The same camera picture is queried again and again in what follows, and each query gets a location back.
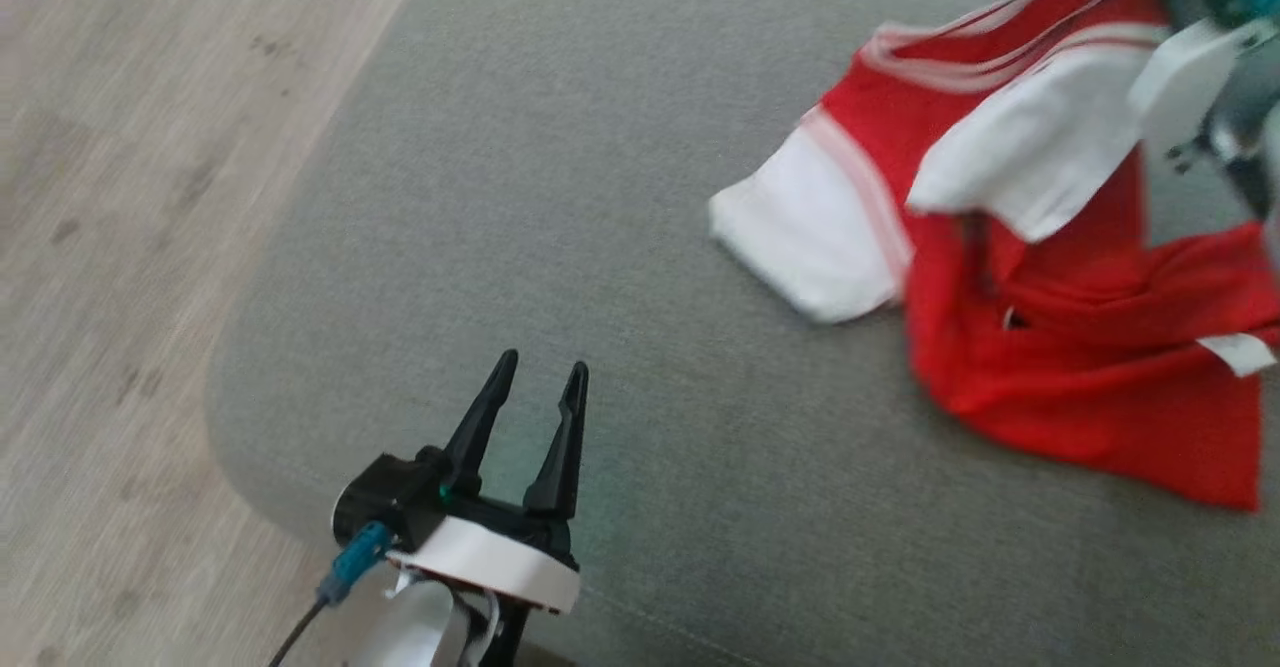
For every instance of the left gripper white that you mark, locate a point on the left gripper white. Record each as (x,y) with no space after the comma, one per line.
(490,557)

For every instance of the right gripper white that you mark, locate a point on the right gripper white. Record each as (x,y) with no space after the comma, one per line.
(1185,82)

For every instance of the red shirt with white sleeves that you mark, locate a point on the red shirt with white sleeves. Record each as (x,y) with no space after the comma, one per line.
(1080,387)

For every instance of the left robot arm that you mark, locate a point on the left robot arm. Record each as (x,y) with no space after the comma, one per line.
(415,632)

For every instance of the grey fabric sofa seat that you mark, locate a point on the grey fabric sofa seat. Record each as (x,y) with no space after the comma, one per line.
(650,347)

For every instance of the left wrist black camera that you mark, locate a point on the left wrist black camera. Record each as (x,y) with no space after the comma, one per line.
(385,497)

